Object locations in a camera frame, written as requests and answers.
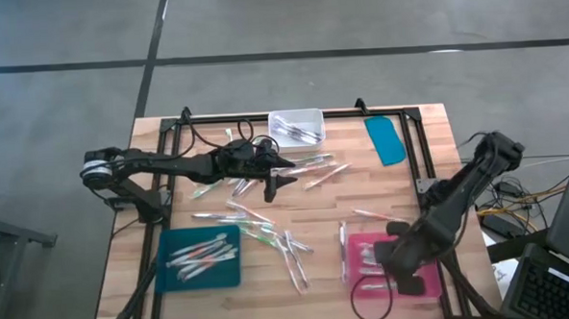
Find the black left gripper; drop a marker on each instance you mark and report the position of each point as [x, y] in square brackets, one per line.
[232, 164]

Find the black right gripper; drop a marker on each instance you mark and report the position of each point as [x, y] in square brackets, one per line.
[413, 250]

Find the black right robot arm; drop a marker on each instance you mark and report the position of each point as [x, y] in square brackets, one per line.
[459, 195]

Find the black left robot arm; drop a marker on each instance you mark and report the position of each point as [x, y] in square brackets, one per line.
[159, 164]

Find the pink plastic bin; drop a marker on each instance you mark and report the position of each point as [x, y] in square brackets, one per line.
[429, 288]

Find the white plastic bin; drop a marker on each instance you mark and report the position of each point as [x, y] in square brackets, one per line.
[294, 115]

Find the black power strip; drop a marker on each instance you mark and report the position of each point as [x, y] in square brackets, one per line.
[496, 223]

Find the white paper sheet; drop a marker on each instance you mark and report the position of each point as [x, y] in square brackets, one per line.
[506, 270]

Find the teal plastic lid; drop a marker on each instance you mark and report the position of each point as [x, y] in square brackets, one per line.
[385, 140]

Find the black power brick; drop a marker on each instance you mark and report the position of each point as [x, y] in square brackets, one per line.
[509, 188]

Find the teal plastic bin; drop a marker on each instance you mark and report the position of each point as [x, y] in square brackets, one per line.
[198, 283]

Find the dark grey open laptop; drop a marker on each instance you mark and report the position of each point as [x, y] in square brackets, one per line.
[545, 292]

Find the black metal stand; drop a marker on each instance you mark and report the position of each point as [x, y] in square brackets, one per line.
[8, 231]

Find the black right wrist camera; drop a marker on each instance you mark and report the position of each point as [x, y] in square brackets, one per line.
[411, 286]

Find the black aluminium table frame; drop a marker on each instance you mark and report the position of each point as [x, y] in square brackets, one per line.
[244, 118]

